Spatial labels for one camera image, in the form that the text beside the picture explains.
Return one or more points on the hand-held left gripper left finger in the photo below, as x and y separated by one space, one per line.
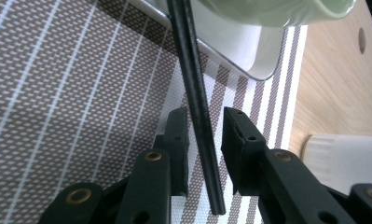
177 155

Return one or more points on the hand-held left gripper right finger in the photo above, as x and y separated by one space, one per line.
245 161

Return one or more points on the single black chopstick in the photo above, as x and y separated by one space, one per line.
193 77

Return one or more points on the white cup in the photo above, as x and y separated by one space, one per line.
345 158

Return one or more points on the white square plate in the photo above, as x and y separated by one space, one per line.
236 46

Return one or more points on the green bowl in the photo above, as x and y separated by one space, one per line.
283 12

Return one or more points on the grey striped placemat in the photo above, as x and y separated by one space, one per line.
65 93

